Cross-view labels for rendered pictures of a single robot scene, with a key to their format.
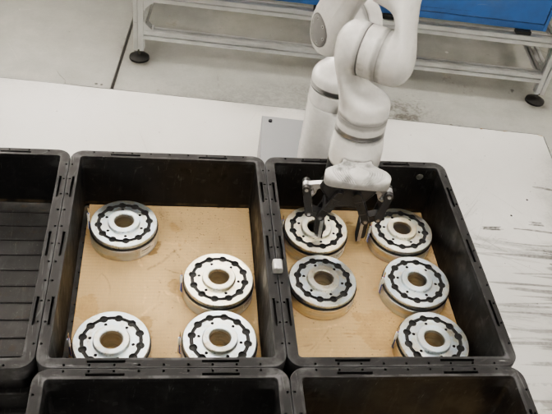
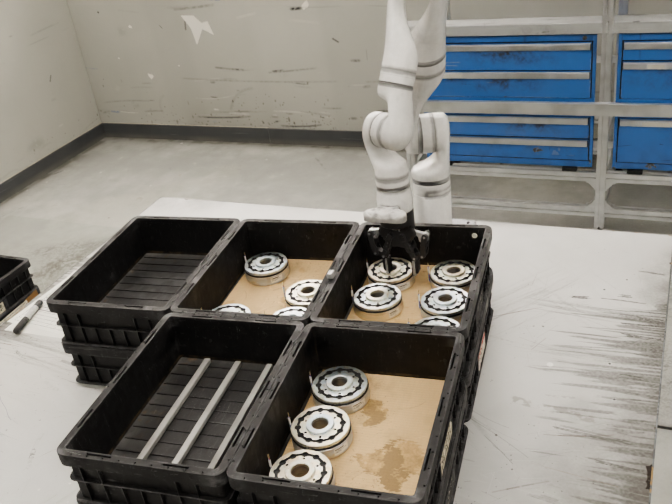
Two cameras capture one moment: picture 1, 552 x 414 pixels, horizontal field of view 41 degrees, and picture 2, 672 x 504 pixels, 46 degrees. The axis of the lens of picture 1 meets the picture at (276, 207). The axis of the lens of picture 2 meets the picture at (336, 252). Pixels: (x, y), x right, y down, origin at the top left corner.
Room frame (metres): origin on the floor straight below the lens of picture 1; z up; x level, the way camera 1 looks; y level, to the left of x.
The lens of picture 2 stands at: (-0.48, -0.76, 1.76)
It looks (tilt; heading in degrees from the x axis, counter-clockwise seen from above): 29 degrees down; 32
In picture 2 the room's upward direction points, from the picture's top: 8 degrees counter-clockwise
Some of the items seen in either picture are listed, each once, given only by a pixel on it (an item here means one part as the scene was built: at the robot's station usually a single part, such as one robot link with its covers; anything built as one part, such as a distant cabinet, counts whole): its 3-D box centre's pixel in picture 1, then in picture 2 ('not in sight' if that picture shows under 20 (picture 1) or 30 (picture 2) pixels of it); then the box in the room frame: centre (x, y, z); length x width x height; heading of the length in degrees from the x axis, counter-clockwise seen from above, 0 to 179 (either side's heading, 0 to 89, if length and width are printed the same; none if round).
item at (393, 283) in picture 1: (416, 282); (445, 300); (0.77, -0.23, 0.86); 0.10 x 0.10 x 0.01
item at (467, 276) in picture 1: (369, 278); (409, 295); (0.76, -0.15, 0.87); 0.40 x 0.30 x 0.11; 11
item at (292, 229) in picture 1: (315, 229); (390, 270); (0.85, -0.07, 0.86); 0.10 x 0.10 x 0.01
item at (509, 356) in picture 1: (375, 254); (407, 274); (0.76, -0.15, 0.92); 0.40 x 0.30 x 0.02; 11
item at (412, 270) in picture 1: (416, 279); (445, 298); (0.77, -0.23, 0.86); 0.05 x 0.05 x 0.01
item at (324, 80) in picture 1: (345, 48); (429, 149); (1.10, -0.07, 1.04); 0.09 x 0.09 x 0.17; 30
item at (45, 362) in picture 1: (167, 250); (271, 268); (0.70, 0.14, 0.92); 0.40 x 0.30 x 0.02; 11
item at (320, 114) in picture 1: (328, 125); (432, 210); (1.10, -0.07, 0.88); 0.09 x 0.09 x 0.17; 8
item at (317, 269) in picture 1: (323, 278); (377, 294); (0.74, -0.09, 0.86); 0.05 x 0.05 x 0.01
